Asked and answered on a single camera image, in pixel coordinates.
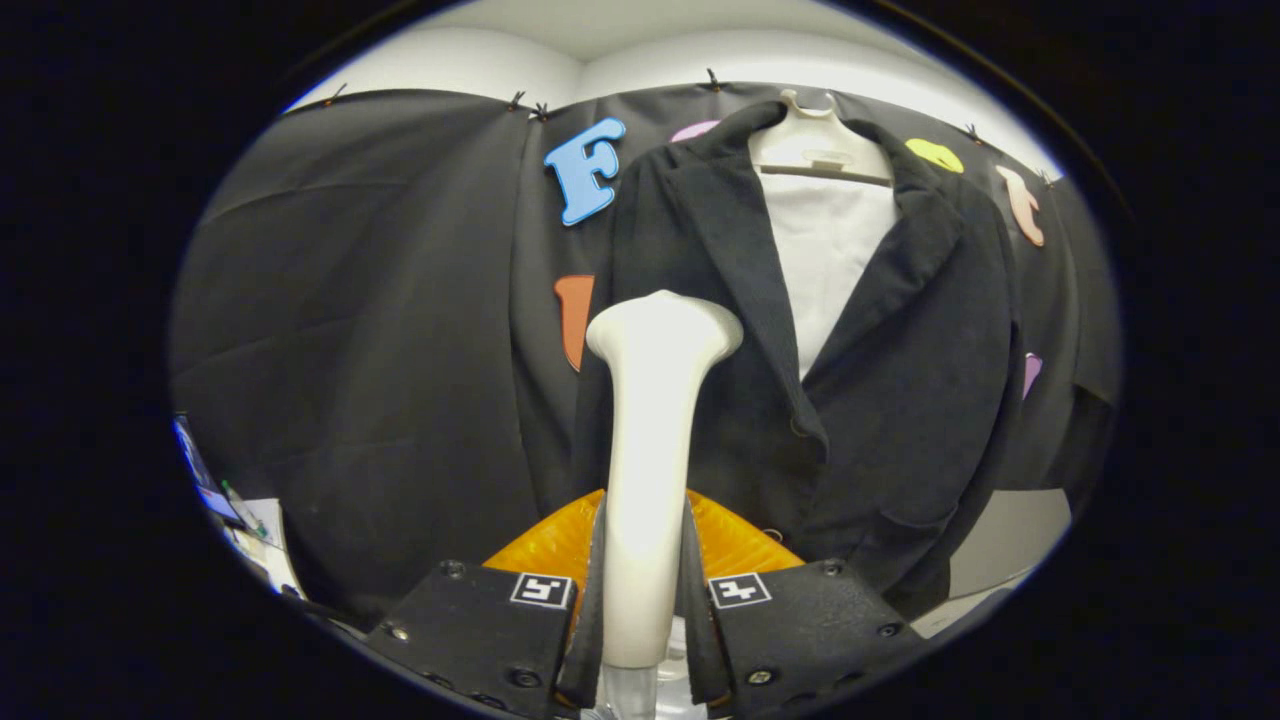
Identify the white paper sheet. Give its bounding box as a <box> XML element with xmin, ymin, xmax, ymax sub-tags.
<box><xmin>225</xmin><ymin>497</ymin><xmax>306</xmax><ymax>599</ymax></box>

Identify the black suit jacket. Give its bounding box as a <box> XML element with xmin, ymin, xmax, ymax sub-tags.
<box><xmin>570</xmin><ymin>100</ymin><xmax>1026</xmax><ymax>621</ymax></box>

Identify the white clothes hanger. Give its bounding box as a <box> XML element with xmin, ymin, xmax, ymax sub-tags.
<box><xmin>748</xmin><ymin>90</ymin><xmax>894</xmax><ymax>188</ymax></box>

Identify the blue lit screen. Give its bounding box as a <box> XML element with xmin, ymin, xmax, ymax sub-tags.
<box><xmin>172</xmin><ymin>415</ymin><xmax>246</xmax><ymax>528</ymax></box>

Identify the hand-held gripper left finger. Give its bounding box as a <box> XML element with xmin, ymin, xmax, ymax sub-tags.
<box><xmin>365</xmin><ymin>488</ymin><xmax>608</xmax><ymax>720</ymax></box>

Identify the beige cabinet with grey top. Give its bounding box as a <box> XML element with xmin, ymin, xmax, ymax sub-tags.
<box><xmin>910</xmin><ymin>488</ymin><xmax>1073</xmax><ymax>639</ymax></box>

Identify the white garment steamer with hose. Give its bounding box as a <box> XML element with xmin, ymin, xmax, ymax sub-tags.
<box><xmin>585</xmin><ymin>290</ymin><xmax>745</xmax><ymax>720</ymax></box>

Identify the black backdrop cloth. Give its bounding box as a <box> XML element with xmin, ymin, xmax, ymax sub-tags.
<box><xmin>170</xmin><ymin>82</ymin><xmax>1121</xmax><ymax>626</ymax></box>

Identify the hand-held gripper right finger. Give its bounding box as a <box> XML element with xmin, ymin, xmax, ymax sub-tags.
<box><xmin>683</xmin><ymin>488</ymin><xmax>906</xmax><ymax>719</ymax></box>

